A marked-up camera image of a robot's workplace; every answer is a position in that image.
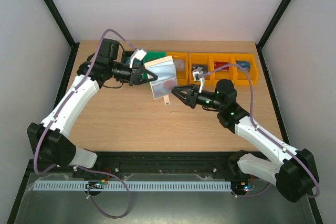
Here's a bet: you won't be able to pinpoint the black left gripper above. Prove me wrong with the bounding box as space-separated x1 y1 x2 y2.
109 61 158 87

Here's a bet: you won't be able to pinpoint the blue cards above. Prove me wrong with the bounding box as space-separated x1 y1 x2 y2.
148 62 176 82

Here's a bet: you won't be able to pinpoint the white red-dot credit card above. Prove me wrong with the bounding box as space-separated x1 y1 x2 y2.
152 79 177 99

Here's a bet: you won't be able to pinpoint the beige leather card holder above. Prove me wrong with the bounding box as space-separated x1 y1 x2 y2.
144 56 177 105

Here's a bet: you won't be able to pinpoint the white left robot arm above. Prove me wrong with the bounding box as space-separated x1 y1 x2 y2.
27 39 157 174

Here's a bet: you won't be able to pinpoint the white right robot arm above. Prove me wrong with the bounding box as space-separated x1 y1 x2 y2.
172 80 320 202

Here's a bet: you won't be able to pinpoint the white card in yellow bin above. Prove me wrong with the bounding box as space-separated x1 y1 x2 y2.
173 59 186 72

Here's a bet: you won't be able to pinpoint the grey cards in bin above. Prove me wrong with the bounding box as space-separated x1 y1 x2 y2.
192 64 208 73

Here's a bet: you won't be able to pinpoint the red card in bin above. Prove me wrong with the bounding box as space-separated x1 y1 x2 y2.
214 61 229 71

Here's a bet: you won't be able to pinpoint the blue card in bin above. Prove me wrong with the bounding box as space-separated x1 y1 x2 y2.
236 61 250 72

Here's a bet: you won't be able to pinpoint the yellow storage bin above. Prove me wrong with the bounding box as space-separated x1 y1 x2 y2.
233 54 259 86
211 53 237 86
188 52 213 84
166 51 189 85

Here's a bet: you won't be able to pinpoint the green storage bin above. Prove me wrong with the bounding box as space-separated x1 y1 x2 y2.
142 51 167 69

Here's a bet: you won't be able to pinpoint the black storage bin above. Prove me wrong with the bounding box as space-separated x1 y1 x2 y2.
121 51 134 65

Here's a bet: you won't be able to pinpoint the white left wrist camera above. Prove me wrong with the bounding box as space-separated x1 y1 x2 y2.
129 48 147 68

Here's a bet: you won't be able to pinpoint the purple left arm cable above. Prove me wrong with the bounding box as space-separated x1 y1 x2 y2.
33 29 141 175

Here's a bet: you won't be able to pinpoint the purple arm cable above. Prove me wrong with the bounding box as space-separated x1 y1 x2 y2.
199 63 321 198
33 29 141 175

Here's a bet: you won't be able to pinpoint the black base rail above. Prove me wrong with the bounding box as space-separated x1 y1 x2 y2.
28 151 274 183

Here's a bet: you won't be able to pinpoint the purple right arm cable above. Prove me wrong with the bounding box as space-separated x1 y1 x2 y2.
199 63 321 198

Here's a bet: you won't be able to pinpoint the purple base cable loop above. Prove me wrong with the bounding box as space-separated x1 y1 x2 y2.
86 173 132 218

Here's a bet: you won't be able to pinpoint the black frame post left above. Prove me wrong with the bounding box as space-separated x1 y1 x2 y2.
43 0 79 50

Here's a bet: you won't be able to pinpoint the black frame post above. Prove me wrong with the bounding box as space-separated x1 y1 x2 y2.
256 0 292 50
43 0 79 50

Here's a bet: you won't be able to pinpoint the white slotted cable duct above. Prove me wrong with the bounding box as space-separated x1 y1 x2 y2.
33 180 232 192

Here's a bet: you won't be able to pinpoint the black frame post right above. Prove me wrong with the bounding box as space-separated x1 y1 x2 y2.
256 0 292 50

